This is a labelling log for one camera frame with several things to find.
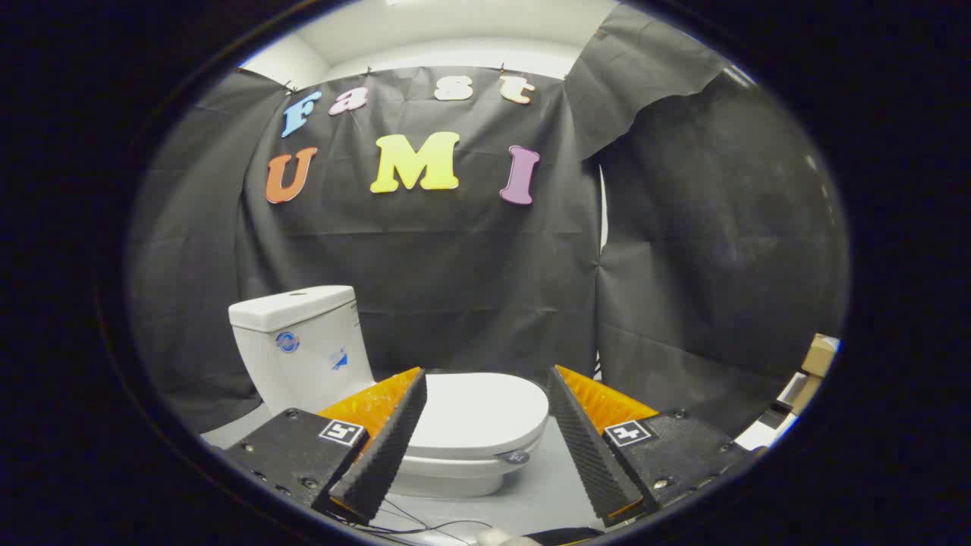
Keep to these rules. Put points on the white toilet lid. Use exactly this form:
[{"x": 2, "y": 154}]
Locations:
[{"x": 478, "y": 413}]

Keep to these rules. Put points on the black backdrop cloth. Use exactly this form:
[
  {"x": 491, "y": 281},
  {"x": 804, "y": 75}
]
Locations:
[{"x": 470, "y": 280}]

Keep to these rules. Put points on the white ceramic toilet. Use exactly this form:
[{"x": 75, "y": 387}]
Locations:
[{"x": 303, "y": 364}]

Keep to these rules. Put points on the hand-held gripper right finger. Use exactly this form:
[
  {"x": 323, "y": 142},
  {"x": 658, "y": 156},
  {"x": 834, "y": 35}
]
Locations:
[{"x": 588, "y": 447}]

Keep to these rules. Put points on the white tank cover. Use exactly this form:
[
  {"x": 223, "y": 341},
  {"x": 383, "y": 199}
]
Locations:
[{"x": 292, "y": 307}]

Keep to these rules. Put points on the brown cardboard box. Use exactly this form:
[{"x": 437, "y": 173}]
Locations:
[{"x": 821, "y": 355}]

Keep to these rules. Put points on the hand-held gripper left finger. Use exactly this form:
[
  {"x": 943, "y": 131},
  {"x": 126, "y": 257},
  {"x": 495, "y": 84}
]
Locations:
[{"x": 387, "y": 447}]

